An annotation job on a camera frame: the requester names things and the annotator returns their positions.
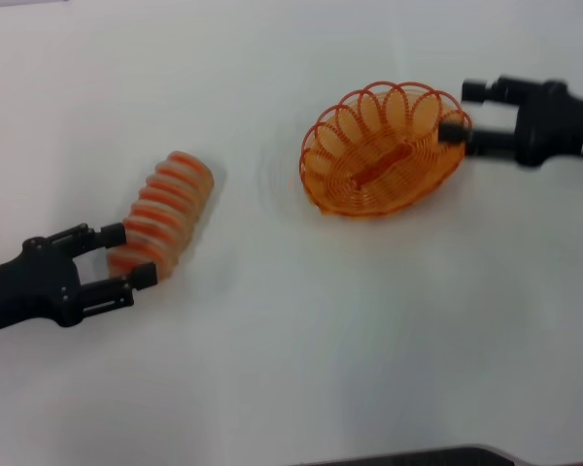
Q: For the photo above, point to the orange striped sliced roll toy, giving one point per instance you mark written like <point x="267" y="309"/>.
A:
<point x="170" y="213"/>

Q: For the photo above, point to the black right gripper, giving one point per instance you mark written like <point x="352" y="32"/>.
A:
<point x="549" y="126"/>

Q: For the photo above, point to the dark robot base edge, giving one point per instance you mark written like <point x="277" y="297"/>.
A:
<point x="418" y="456"/>

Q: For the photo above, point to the orange woven plastic basket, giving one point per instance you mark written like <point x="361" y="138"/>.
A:
<point x="369" y="189"/>

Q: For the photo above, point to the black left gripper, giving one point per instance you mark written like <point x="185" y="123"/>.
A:
<point x="29" y="286"/>

